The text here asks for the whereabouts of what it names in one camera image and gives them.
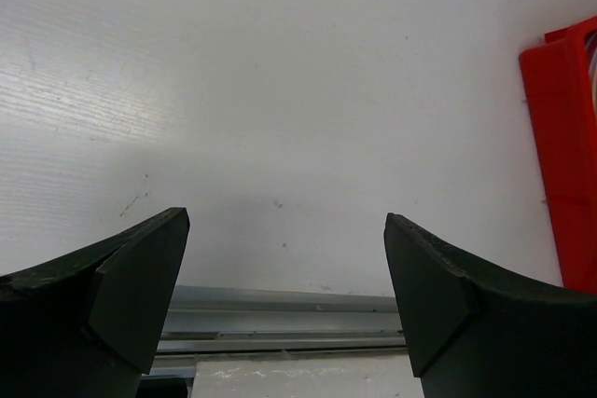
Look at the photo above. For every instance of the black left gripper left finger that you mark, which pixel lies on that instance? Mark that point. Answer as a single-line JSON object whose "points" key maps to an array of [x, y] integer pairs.
{"points": [[88, 323]]}

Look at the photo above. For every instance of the aluminium table frame rail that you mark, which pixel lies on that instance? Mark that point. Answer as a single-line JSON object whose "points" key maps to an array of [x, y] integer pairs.
{"points": [[222, 323]]}

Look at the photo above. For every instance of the red plastic bin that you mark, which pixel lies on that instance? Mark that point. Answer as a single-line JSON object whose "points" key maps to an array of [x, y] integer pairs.
{"points": [[556, 79]]}

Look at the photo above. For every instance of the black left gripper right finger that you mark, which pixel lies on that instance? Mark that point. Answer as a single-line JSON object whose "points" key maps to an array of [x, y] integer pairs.
{"points": [[474, 329]]}

